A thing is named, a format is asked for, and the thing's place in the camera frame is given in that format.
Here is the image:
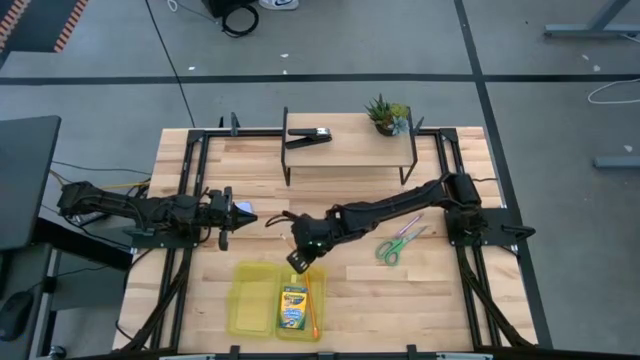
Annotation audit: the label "yellow green crayon box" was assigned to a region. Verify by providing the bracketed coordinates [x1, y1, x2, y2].
[278, 284, 309, 330]

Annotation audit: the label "green scissors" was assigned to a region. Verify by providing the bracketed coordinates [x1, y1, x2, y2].
[374, 225, 429, 267]

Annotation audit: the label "yellow cable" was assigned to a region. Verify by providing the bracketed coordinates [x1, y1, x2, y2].
[48, 168, 152, 195]

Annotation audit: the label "white floor cable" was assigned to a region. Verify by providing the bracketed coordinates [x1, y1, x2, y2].
[587, 77, 640, 105]

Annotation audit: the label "black metal table frame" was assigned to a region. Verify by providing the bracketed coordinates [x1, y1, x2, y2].
[112, 112, 539, 360]

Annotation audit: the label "orange striped floor mat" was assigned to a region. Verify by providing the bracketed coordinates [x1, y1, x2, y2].
[0, 0, 89, 54]

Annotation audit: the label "yellow translucent pencil box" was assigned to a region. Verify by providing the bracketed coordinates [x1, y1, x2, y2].
[227, 259, 329, 343]

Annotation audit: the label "purple pen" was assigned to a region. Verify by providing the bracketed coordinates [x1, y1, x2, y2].
[394, 213, 425, 240]

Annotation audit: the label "black coiled cable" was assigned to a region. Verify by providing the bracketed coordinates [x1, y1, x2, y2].
[221, 3, 260, 39]

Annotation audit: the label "grey desk leg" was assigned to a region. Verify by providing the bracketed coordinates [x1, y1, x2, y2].
[593, 155, 640, 169]
[543, 0, 640, 40]

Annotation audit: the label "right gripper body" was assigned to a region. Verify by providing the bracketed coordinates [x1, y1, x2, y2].
[286, 227, 330, 275]

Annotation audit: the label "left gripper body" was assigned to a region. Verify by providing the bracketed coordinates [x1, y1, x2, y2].
[207, 186, 234, 251]

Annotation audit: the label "black floor box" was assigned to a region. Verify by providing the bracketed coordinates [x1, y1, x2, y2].
[202, 0, 261, 19]

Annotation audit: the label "grey computer desk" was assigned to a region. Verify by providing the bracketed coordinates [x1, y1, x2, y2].
[0, 243, 57, 360]

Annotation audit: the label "black desk panel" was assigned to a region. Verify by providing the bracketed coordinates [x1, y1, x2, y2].
[0, 115, 62, 251]

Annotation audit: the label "potted succulent plant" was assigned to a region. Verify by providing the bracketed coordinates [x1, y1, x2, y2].
[364, 93, 412, 137]

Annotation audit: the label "wooden shelf riser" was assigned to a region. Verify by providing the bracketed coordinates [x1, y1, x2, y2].
[280, 106, 420, 187]

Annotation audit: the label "black computer mouse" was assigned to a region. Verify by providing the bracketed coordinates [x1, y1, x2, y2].
[0, 291, 34, 343]

